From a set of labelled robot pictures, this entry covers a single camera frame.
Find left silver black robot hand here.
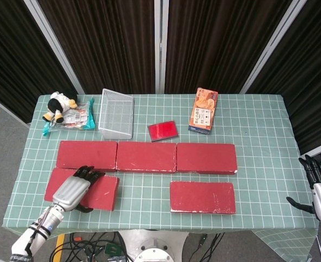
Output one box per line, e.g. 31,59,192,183
52,165,106,214

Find red brick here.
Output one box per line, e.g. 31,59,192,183
115,141,178,174
175,142,238,176
169,180,237,215
44,167,120,212
56,140,118,172

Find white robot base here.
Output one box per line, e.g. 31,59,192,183
118,229,190,262

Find green circuit board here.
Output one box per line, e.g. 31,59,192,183
104,243,122,258

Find clear plastic snack bag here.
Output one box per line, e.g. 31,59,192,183
41,98,96,136

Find green checked tablecloth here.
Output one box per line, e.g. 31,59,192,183
2,93,320,262

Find black white plush penguin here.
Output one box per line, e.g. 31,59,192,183
41,91,78,124

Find flat red card case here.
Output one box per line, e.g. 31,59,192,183
147,120,180,143

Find orange biscuit box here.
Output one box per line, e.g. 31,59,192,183
187,87,219,135

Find black floor cables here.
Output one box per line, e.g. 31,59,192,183
49,231,129,262

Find white wire mesh basket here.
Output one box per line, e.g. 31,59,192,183
98,88,135,140

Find grey metal partition post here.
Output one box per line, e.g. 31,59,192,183
23,0,86,95
153,0,169,94
239,0,309,94

